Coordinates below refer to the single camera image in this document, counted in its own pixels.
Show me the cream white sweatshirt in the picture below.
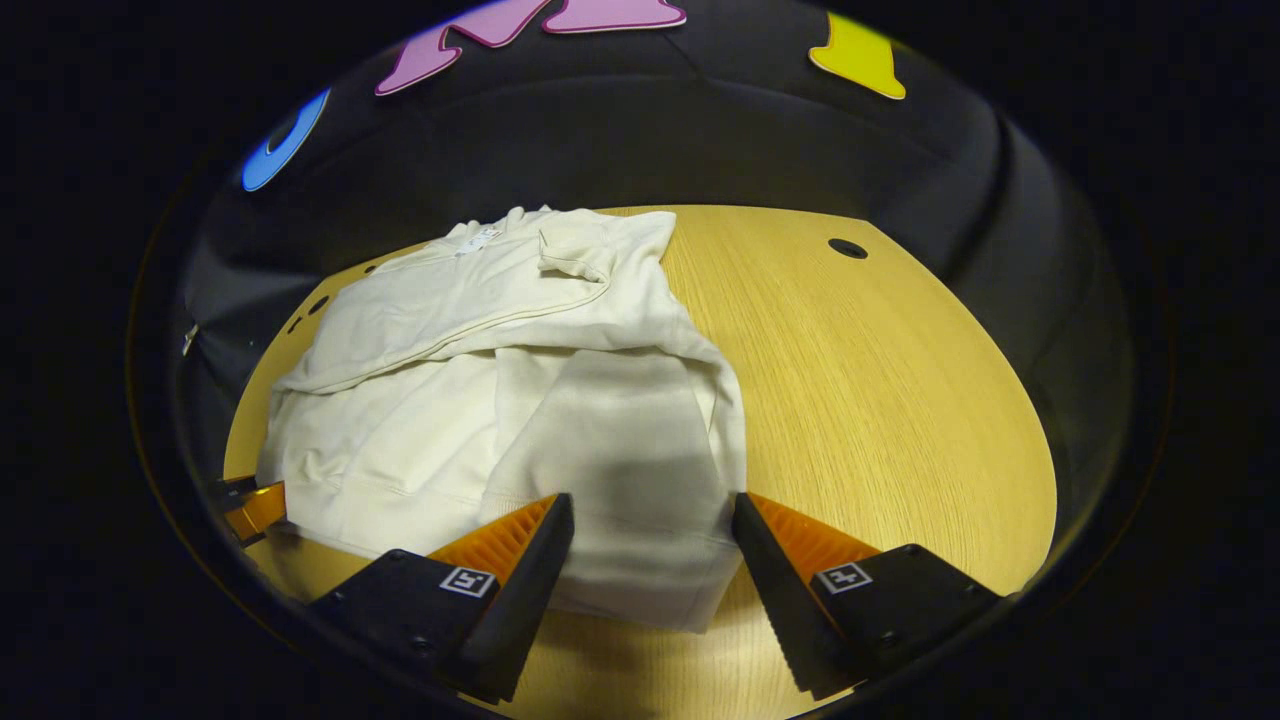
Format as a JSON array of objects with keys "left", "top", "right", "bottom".
[{"left": 257, "top": 205, "right": 749, "bottom": 634}]

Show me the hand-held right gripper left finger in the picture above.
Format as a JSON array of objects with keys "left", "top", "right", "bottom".
[{"left": 308, "top": 492, "right": 576, "bottom": 704}]

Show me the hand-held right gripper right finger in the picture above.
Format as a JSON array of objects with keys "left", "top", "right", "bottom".
[{"left": 732, "top": 491, "right": 1003, "bottom": 701}]

